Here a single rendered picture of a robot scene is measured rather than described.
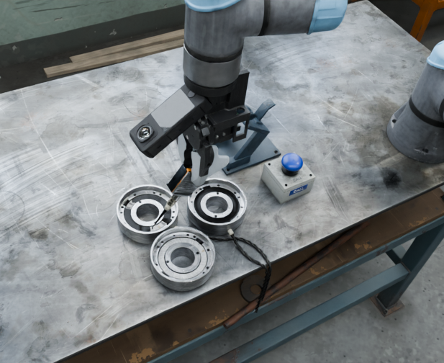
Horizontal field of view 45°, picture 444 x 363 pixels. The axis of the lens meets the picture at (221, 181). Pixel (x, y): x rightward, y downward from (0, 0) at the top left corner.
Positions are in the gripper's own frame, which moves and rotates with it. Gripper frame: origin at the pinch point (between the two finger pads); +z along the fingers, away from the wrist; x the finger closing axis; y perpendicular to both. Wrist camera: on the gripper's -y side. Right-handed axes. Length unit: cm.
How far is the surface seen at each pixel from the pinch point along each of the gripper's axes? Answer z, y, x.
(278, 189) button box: 10.5, 17.8, -2.3
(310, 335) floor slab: 93, 45, -7
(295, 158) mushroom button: 5.7, 21.7, -0.7
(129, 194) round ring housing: 9.9, -7.3, 8.0
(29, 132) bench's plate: 13.0, -17.4, 33.2
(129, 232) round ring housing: 9.7, -10.5, 0.5
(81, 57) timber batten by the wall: 91, 29, 150
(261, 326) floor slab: 93, 32, 3
